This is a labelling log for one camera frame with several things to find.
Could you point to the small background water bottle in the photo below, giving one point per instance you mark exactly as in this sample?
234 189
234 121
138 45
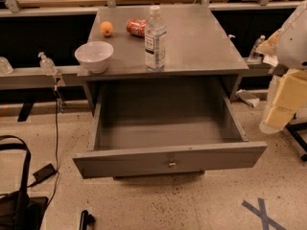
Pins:
254 55

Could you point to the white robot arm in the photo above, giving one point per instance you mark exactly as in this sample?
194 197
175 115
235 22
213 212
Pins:
287 94

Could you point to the grey top drawer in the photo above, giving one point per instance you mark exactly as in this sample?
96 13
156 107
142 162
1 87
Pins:
164 126

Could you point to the clear sanitizer pump bottle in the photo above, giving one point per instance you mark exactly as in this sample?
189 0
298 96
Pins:
47 65

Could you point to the clear plastic water bottle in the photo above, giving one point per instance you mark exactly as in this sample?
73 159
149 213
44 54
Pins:
155 41

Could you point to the white bowl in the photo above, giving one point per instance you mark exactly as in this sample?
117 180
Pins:
94 56

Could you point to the black bag with strap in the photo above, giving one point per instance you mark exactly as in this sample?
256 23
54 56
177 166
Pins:
17 210

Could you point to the grey block on floor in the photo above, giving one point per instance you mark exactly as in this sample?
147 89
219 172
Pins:
247 98

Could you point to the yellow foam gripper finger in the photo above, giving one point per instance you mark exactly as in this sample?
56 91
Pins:
289 91
274 119

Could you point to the grey drawer cabinet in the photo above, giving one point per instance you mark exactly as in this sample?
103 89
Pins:
196 46

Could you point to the black object at bottom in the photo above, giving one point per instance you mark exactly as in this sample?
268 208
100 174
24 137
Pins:
86 220

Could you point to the black power adapter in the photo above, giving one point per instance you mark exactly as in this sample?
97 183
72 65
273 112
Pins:
44 173

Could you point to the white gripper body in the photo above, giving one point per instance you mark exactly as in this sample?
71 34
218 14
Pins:
294 45

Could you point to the red soda can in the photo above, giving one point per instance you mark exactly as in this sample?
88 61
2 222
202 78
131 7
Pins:
136 27

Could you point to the orange fruit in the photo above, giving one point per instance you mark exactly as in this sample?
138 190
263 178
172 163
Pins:
106 29

